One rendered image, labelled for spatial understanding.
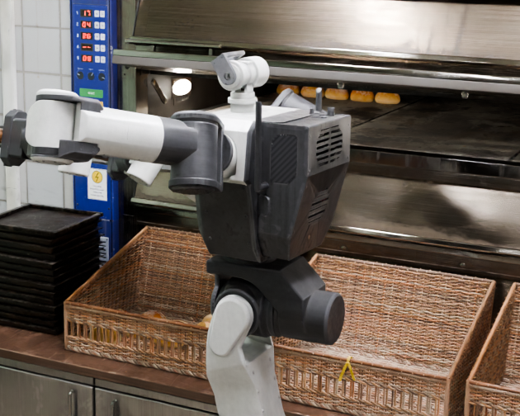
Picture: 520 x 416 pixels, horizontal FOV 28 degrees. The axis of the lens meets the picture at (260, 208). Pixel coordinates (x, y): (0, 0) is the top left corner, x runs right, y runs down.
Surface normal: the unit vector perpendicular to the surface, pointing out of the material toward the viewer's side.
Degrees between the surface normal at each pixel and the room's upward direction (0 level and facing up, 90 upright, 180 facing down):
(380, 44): 70
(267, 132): 90
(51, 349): 0
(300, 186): 90
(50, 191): 90
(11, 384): 90
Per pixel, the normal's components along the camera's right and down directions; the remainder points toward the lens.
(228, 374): -0.26, 0.59
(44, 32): -0.42, 0.21
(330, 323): 0.90, 0.11
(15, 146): -0.55, -0.06
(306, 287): 0.65, -0.61
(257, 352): 0.16, -0.94
